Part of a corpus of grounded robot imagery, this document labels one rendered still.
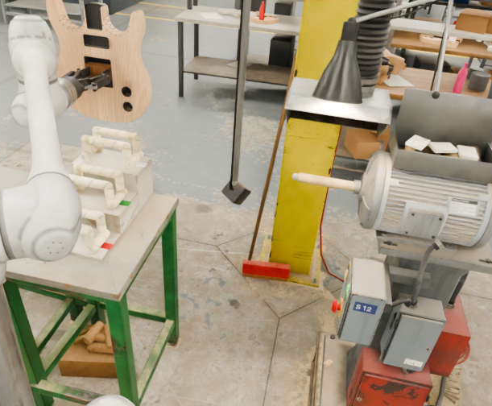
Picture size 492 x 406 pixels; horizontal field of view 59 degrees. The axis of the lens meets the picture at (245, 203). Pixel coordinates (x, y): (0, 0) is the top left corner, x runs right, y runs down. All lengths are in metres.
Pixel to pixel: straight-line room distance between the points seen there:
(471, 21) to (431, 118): 2.11
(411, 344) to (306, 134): 1.20
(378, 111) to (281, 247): 1.61
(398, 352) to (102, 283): 1.03
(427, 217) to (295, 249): 1.50
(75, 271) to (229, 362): 1.13
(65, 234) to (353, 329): 0.87
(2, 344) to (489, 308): 2.77
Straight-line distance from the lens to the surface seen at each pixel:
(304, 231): 2.66
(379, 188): 1.34
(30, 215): 0.85
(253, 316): 2.63
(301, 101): 1.31
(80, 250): 1.63
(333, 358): 2.16
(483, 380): 2.78
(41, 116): 1.13
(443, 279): 1.58
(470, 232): 1.44
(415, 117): 1.44
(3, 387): 1.06
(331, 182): 1.43
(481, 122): 1.48
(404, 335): 1.61
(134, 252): 1.61
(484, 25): 3.50
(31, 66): 1.21
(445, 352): 1.83
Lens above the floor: 1.98
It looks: 35 degrees down
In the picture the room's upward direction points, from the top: 5 degrees clockwise
